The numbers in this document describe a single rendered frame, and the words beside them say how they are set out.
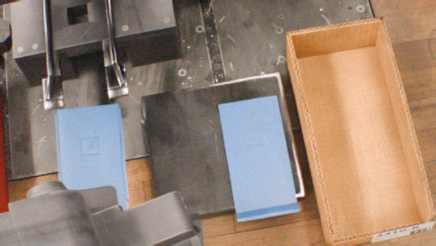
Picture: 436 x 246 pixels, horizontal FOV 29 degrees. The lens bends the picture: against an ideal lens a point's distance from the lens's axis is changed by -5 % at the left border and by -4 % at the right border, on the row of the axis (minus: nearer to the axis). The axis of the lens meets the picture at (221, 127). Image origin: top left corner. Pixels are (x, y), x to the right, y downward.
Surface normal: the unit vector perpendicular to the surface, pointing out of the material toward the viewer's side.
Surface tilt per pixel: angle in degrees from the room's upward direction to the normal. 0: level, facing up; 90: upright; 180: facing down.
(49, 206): 17
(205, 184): 0
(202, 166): 0
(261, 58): 0
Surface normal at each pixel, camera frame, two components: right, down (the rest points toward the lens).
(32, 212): 0.21, -0.47
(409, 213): -0.06, -0.38
